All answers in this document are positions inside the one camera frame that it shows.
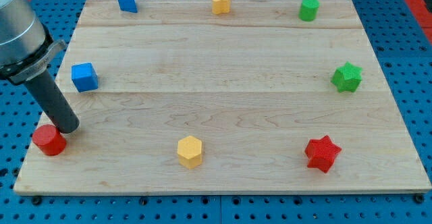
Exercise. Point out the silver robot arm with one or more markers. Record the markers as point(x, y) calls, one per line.
point(26, 44)

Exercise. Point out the red star block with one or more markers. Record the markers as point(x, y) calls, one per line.
point(321, 153)

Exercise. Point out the wooden board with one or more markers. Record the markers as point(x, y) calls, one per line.
point(254, 85)

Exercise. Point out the green star block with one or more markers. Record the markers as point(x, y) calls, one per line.
point(347, 77)

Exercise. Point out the green cylinder block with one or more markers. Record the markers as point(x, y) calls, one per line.
point(308, 10)

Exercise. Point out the yellow hexagon block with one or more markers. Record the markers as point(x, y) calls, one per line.
point(190, 152)

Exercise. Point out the yellow heart block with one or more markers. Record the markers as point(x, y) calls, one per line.
point(221, 6)

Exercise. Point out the blue triangle block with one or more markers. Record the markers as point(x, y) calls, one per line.
point(128, 5)

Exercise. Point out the blue cube block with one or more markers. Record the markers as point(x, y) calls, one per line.
point(84, 77)

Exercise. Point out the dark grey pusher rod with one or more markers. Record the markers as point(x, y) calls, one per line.
point(51, 100)

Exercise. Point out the red cylinder block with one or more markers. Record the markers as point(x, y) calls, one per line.
point(49, 140)

